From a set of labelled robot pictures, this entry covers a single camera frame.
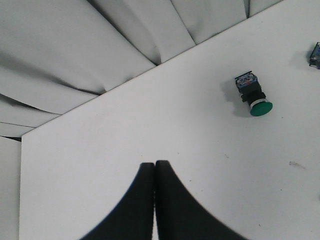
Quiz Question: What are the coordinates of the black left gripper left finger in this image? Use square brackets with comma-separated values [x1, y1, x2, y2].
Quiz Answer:
[82, 162, 155, 240]

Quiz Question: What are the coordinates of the green push button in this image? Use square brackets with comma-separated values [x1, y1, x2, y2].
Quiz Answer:
[308, 42, 320, 70]
[234, 71, 273, 117]

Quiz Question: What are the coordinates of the right green push button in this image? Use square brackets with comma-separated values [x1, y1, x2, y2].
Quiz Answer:
[308, 42, 320, 70]

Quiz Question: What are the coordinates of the white pleated curtain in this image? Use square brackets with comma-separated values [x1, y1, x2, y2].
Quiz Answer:
[0, 0, 283, 240]

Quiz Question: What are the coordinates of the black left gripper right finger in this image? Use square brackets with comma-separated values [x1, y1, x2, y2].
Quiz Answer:
[155, 160, 245, 240]

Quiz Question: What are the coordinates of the left green push button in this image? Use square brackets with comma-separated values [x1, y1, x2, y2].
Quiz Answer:
[234, 71, 273, 117]

